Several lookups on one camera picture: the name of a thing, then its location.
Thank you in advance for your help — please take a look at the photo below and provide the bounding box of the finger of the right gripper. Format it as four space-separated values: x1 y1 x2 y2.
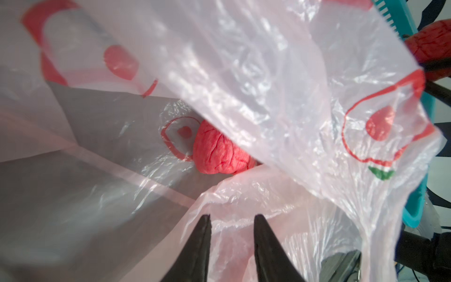
419 58 451 72
425 81 451 107

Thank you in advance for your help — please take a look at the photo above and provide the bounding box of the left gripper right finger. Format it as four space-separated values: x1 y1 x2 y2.
254 215 305 282

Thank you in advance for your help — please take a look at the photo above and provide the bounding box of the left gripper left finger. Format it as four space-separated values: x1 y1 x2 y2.
161 215 212 282

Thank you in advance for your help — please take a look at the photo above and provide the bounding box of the red cracked apple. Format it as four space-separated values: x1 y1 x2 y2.
404 19 451 64

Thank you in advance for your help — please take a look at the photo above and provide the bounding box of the teal plastic basket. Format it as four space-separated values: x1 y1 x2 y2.
369 0 438 229

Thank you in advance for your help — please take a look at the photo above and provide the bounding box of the small pink-red fruit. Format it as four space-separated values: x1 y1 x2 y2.
193 120 257 175

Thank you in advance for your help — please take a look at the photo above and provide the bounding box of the small pink plastic bag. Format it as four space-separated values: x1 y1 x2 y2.
1 1 443 282

